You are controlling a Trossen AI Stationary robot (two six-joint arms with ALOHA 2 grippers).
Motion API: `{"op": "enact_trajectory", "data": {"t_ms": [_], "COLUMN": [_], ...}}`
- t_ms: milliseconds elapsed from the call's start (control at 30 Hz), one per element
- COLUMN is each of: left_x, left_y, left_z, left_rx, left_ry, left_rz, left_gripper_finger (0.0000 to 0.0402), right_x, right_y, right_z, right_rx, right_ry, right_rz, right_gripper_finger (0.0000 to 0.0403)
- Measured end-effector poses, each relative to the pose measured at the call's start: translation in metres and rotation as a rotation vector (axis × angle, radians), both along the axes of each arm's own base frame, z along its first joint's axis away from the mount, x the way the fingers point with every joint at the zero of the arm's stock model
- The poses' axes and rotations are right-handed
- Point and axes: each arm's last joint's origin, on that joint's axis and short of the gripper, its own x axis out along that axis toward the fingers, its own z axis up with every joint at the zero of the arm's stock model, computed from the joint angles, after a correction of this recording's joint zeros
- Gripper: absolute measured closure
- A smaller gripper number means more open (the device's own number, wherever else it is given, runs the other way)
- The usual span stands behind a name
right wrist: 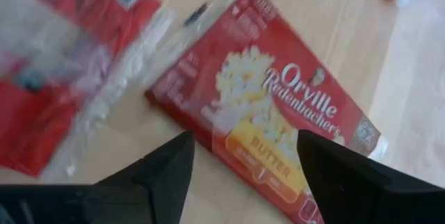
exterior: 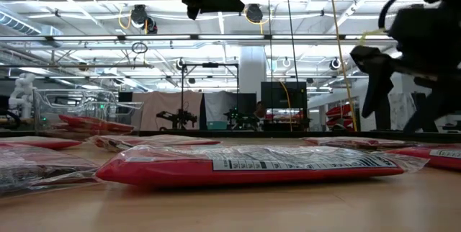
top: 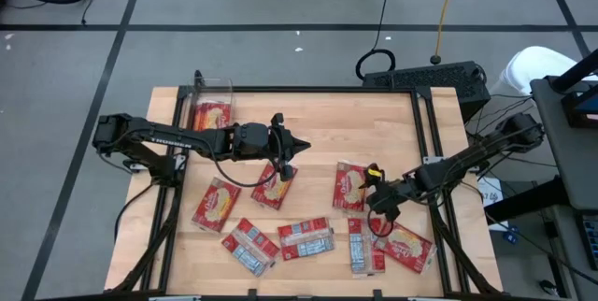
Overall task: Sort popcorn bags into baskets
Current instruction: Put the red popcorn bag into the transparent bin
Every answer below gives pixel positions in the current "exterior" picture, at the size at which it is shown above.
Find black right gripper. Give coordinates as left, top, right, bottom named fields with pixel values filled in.
left=349, top=4, right=461, bottom=134

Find red popcorn bag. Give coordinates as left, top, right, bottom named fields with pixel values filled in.
left=50, top=122, right=123, bottom=136
left=88, top=133, right=223, bottom=153
left=387, top=144, right=461, bottom=171
left=302, top=136, right=419, bottom=150
left=0, top=146, right=101, bottom=197
left=95, top=144, right=429, bottom=189
left=0, top=136, right=83, bottom=151
left=58, top=114, right=135, bottom=133

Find white patterned cloth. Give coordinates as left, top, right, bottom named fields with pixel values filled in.
left=388, top=93, right=415, bottom=132

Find black gantry stand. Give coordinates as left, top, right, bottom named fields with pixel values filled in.
left=179, top=62, right=241, bottom=131

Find red storage bins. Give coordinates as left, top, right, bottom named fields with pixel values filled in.
left=325, top=103, right=356, bottom=131

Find black monitor screen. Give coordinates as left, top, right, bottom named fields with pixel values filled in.
left=261, top=81, right=308, bottom=110

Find person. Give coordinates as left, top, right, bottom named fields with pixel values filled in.
left=254, top=101, right=268, bottom=120

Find teal box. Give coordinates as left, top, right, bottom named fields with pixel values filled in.
left=207, top=120, right=228, bottom=131

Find beige curtain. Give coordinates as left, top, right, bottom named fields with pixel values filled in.
left=131, top=91, right=205, bottom=131

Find clear plastic basket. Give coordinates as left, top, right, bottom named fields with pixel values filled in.
left=34, top=88, right=145, bottom=136

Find white humanoid robot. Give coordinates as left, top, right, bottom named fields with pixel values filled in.
left=7, top=73, right=37, bottom=120

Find black aluminium table frame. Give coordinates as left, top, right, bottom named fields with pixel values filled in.
left=0, top=129, right=461, bottom=145

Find black red ceiling cable reel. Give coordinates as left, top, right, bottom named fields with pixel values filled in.
left=145, top=15, right=158, bottom=35

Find long yellow power cable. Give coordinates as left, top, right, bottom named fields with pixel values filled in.
left=326, top=0, right=358, bottom=132

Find black hanging cable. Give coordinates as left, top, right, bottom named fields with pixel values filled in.
left=283, top=0, right=298, bottom=81

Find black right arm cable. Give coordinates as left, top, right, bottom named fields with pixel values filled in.
left=377, top=0, right=411, bottom=31

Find black coiled ceiling cable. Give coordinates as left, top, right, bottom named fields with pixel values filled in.
left=131, top=41, right=149, bottom=55

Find short yellow hanging cable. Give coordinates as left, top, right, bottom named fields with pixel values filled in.
left=279, top=81, right=293, bottom=132

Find silver air duct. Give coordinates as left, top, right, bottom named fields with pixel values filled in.
left=0, top=10, right=43, bottom=37

